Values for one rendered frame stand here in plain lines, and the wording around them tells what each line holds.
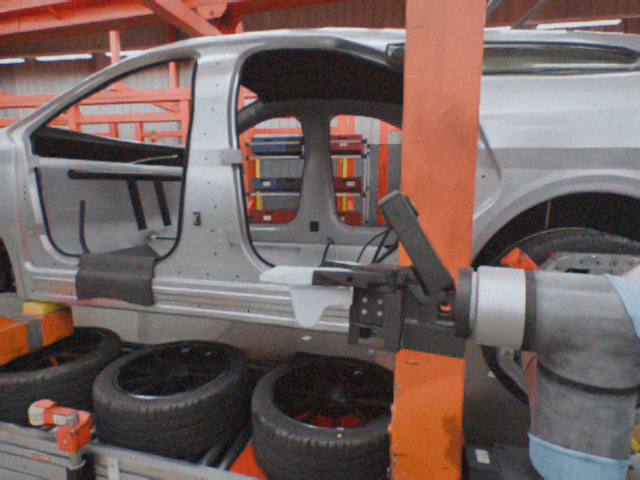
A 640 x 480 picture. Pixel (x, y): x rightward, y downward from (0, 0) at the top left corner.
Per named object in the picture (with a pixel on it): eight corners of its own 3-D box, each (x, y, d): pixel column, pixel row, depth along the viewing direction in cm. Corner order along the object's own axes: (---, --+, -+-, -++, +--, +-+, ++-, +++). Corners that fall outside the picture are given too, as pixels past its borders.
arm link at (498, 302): (527, 272, 32) (518, 266, 39) (469, 267, 34) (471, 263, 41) (522, 360, 32) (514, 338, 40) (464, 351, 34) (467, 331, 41)
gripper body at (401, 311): (340, 344, 39) (466, 366, 34) (344, 260, 39) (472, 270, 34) (361, 328, 46) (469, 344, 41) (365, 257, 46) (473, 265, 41)
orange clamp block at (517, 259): (535, 266, 126) (516, 246, 126) (542, 271, 118) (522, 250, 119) (518, 280, 128) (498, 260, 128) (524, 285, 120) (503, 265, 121)
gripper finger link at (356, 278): (315, 287, 35) (402, 289, 37) (316, 271, 35) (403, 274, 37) (305, 281, 40) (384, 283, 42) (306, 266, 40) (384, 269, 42)
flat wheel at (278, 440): (392, 397, 192) (394, 353, 188) (438, 506, 126) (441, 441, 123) (262, 399, 190) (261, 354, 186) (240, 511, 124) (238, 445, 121)
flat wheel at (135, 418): (65, 473, 141) (59, 414, 137) (128, 382, 206) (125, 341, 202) (245, 456, 150) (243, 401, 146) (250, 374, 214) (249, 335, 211)
